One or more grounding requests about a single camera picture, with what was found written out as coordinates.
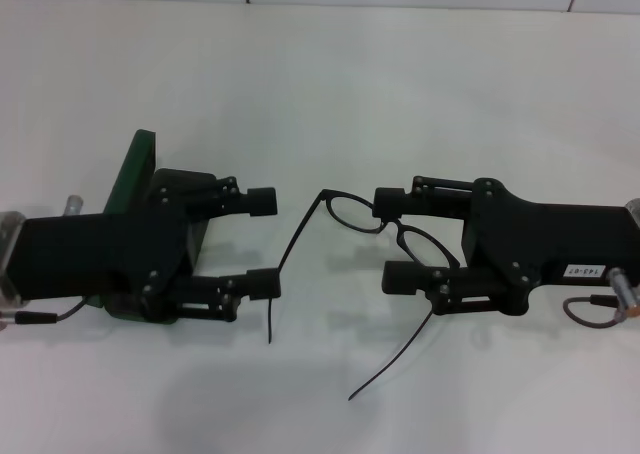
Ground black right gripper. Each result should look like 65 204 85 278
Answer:
373 175 627 318

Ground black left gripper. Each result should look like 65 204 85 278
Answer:
13 166 221 321

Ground black glasses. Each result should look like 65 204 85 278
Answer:
264 188 462 402

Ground green glasses case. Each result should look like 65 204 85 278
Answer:
101 129 212 324

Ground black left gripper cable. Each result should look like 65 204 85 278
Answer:
0 297 97 329

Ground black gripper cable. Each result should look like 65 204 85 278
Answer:
0 297 97 329
561 267 640 333

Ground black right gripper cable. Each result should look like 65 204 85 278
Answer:
561 267 640 333

